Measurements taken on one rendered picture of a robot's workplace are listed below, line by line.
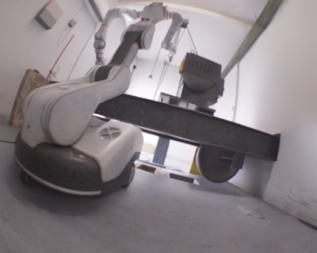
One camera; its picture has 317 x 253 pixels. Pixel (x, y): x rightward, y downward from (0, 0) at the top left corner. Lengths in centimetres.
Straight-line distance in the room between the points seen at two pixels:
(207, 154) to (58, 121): 156
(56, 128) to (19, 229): 32
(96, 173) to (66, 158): 10
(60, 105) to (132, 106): 91
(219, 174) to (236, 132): 65
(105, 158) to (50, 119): 22
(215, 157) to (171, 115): 81
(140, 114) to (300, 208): 158
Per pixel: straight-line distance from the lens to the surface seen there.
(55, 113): 46
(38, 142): 51
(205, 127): 125
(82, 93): 52
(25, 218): 48
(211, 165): 174
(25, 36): 189
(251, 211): 104
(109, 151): 50
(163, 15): 139
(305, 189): 129
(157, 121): 121
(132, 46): 95
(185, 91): 171
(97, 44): 107
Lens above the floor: 31
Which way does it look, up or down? 7 degrees up
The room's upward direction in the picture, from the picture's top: 15 degrees clockwise
